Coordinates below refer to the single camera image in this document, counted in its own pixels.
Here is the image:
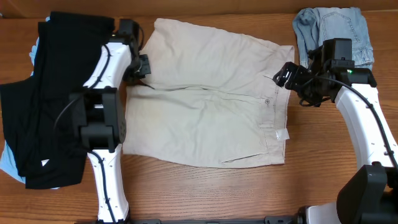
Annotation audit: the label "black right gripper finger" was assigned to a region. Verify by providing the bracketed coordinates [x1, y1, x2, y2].
[272, 73, 286, 88]
[276, 62, 294, 77]

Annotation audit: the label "beige khaki shorts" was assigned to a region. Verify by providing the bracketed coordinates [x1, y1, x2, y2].
[123, 19, 295, 168]

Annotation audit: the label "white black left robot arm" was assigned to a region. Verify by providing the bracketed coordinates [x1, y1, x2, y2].
[70, 36, 149, 223]

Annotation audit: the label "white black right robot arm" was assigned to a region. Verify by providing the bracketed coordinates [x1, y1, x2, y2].
[273, 60, 397, 224]

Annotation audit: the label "folded light blue jeans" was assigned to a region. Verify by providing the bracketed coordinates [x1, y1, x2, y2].
[292, 7, 374, 69]

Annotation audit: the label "black garment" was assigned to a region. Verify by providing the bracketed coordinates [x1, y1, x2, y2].
[1, 12, 114, 189]

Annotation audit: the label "light blue garment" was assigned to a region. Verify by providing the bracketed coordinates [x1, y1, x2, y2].
[0, 17, 60, 190]

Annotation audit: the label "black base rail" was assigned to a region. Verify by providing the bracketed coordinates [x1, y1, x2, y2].
[74, 216, 301, 224]

